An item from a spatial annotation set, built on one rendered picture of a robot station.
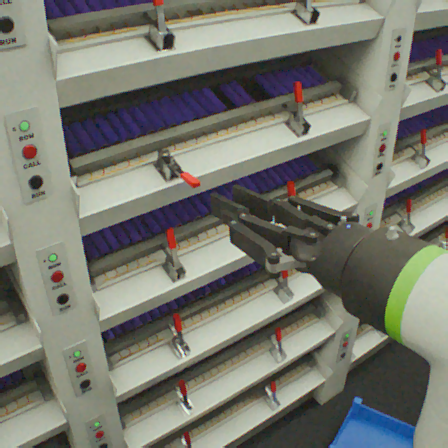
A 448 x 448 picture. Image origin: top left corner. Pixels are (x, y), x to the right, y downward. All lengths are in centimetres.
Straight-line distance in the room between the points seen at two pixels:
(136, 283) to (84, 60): 39
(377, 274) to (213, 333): 66
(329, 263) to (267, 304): 65
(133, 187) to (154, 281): 20
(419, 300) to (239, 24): 52
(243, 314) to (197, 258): 22
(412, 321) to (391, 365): 134
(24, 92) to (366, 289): 43
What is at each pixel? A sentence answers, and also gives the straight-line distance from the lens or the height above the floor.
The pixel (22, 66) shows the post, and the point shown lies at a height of 113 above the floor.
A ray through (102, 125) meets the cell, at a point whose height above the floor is 98.
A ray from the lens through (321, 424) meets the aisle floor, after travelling 159.
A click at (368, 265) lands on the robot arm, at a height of 102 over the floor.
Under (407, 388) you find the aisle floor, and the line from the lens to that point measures 173.
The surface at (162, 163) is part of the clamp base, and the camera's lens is 78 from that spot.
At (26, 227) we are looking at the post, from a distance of 71.
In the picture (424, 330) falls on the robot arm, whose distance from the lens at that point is 44.
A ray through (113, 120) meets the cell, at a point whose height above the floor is 98.
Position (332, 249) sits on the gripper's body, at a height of 100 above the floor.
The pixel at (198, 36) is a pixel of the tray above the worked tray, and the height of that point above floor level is 111.
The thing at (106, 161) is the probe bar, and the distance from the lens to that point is 78.
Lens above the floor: 130
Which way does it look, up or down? 34 degrees down
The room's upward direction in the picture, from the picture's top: straight up
